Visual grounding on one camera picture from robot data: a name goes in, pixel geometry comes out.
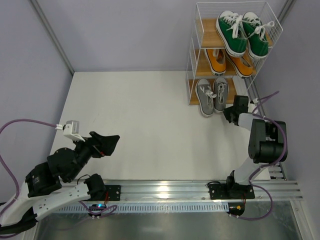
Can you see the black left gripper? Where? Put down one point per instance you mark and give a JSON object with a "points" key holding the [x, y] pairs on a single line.
{"points": [[96, 144]]}

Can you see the grey sneaker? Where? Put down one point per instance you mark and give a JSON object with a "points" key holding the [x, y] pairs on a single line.
{"points": [[205, 96], [221, 89]]}

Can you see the orange sneaker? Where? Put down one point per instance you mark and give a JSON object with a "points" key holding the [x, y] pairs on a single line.
{"points": [[216, 60], [241, 66]]}

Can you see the green sneaker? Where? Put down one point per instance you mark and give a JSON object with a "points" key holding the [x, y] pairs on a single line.
{"points": [[228, 26], [255, 32]]}

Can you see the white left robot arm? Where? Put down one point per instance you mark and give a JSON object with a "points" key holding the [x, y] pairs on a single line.
{"points": [[40, 194]]}

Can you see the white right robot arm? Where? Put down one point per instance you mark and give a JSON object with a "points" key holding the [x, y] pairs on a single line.
{"points": [[267, 146]]}

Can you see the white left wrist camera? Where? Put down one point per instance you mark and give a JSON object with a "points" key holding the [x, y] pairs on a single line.
{"points": [[70, 130]]}

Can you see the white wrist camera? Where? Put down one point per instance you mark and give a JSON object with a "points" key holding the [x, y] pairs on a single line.
{"points": [[254, 101], [70, 130]]}

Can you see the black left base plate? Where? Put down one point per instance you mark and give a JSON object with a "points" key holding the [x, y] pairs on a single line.
{"points": [[112, 193]]}

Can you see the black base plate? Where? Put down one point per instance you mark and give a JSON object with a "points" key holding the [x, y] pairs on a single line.
{"points": [[224, 191], [112, 193]]}

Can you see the aluminium mounting rail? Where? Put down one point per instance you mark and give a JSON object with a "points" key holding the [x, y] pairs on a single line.
{"points": [[198, 190]]}

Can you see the slotted grey cable duct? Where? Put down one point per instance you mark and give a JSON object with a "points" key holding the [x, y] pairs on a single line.
{"points": [[171, 207]]}

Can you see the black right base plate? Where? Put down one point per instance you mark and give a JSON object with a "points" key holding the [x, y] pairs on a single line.
{"points": [[224, 191]]}

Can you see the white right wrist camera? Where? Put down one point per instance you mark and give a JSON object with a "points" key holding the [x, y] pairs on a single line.
{"points": [[254, 101]]}

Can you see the white wire shoe shelf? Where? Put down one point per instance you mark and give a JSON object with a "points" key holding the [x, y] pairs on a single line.
{"points": [[205, 37]]}

